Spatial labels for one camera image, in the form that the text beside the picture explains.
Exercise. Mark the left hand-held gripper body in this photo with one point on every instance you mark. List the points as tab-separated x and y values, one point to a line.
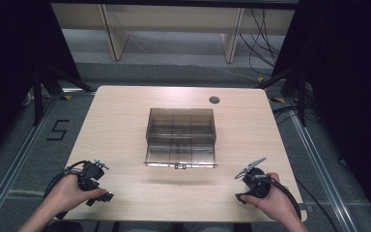
90	174

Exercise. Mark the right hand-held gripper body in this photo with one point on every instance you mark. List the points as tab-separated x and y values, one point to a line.
258	185

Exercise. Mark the person's right hand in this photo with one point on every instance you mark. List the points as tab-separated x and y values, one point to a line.
275	201

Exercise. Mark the person's left hand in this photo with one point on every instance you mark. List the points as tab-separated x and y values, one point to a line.
67	193

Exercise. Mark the person's lap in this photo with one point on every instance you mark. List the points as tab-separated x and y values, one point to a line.
174	227

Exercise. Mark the transparent brown compartment box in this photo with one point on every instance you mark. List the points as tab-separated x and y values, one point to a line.
180	135

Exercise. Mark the black metal stand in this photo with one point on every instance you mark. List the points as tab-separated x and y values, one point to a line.
299	93
40	93

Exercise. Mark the black curtain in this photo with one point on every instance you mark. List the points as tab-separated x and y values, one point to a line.
9	48
351	64

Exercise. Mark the beige wooden shelf unit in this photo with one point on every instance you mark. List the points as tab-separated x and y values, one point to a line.
174	22

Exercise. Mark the metal floor rail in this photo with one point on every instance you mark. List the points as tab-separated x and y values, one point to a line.
322	167
16	161

